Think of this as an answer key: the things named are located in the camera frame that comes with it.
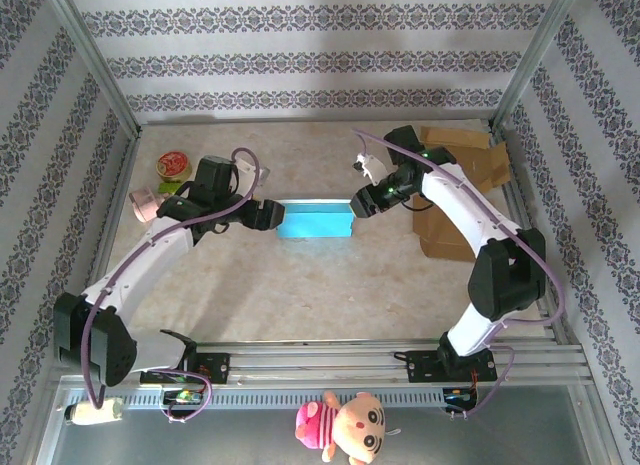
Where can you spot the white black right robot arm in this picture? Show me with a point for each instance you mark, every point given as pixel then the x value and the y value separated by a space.
pixel 460 205

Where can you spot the brown cardboard box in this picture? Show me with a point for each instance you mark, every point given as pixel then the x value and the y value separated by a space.
pixel 440 235

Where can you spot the round red tin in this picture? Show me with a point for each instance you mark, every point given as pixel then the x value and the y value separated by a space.
pixel 174 165

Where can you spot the aluminium mounting rail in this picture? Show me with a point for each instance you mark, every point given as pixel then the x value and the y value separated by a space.
pixel 325 365

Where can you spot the white bottle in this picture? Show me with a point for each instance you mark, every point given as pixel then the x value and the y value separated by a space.
pixel 112 410

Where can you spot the small green block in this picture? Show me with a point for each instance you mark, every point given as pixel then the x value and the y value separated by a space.
pixel 169 188

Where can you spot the aluminium frame post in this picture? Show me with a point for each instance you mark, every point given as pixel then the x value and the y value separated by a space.
pixel 95 65
pixel 537 55

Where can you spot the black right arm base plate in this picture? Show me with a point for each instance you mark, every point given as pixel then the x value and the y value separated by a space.
pixel 420 367

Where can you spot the aluminium table side rail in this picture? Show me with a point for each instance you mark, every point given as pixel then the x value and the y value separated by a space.
pixel 107 235
pixel 520 195

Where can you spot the grey metal sheet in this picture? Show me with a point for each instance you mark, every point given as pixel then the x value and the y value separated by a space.
pixel 225 440

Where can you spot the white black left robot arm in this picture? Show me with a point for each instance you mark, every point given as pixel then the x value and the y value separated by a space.
pixel 135 265

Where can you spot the small circuit board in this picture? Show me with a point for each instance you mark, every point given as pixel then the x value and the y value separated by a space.
pixel 459 396
pixel 184 397

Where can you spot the white and blue paper box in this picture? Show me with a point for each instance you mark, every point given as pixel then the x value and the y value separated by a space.
pixel 315 222

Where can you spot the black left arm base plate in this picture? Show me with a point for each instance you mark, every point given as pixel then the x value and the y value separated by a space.
pixel 217 367

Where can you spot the pink cup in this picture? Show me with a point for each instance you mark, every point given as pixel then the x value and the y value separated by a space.
pixel 145 205

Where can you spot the pink plush toy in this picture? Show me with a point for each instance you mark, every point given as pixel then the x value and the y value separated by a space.
pixel 350 425

